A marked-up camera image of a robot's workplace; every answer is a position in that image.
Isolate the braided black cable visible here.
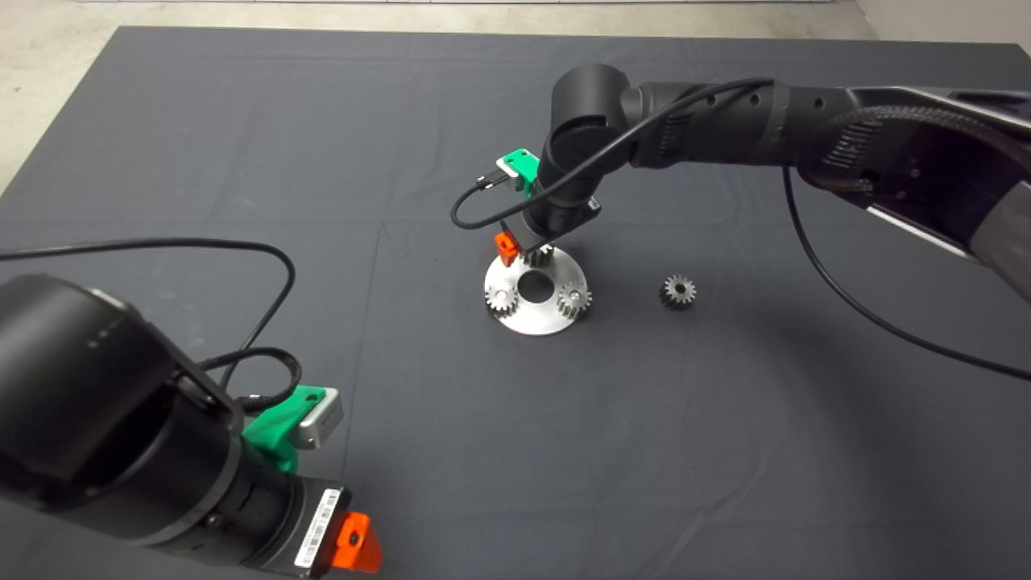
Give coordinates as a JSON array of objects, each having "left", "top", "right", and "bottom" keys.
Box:
[
  {"left": 197, "top": 346, "right": 304, "bottom": 416},
  {"left": 805, "top": 105, "right": 1031, "bottom": 198}
]

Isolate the round metal plate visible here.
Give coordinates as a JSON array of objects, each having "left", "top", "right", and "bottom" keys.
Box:
[{"left": 483, "top": 246, "right": 587, "bottom": 337}]

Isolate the black right camera cable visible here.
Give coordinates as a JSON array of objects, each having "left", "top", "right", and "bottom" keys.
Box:
[{"left": 449, "top": 77, "right": 1031, "bottom": 381}]

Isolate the green right camera mount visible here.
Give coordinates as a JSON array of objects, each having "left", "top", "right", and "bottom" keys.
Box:
[{"left": 498, "top": 149, "right": 540, "bottom": 198}]

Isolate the dark grey table cloth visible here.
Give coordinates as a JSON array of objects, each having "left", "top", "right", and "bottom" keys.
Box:
[{"left": 0, "top": 24, "right": 1031, "bottom": 580}]

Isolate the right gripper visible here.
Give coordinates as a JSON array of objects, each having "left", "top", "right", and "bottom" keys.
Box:
[{"left": 495, "top": 196, "right": 602, "bottom": 269}]

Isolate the silver left camera box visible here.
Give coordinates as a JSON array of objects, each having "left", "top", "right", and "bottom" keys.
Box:
[{"left": 292, "top": 389, "right": 345, "bottom": 450}]

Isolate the small dark steel gear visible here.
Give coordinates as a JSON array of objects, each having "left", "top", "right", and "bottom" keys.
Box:
[{"left": 660, "top": 275, "right": 698, "bottom": 310}]

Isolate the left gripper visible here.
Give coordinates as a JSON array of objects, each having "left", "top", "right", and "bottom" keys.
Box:
[{"left": 280, "top": 475, "right": 384, "bottom": 580}]

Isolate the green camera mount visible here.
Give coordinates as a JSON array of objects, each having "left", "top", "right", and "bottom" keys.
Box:
[
  {"left": 498, "top": 149, "right": 540, "bottom": 198},
  {"left": 242, "top": 385, "right": 329, "bottom": 474}
]

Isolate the green left camera mount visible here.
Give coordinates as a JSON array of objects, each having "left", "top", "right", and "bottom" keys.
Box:
[{"left": 242, "top": 385, "right": 329, "bottom": 474}]

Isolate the thin black cable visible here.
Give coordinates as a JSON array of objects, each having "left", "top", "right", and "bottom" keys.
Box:
[{"left": 0, "top": 238, "right": 296, "bottom": 392}]

